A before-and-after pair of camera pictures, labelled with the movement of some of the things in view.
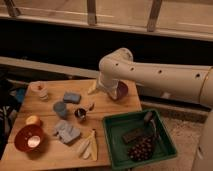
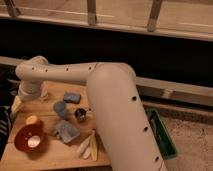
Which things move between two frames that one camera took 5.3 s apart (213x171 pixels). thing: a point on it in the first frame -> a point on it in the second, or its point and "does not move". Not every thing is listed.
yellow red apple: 32,120 does not move
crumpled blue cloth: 66,132 does not move
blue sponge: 71,98 does not move
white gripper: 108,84 -> 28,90
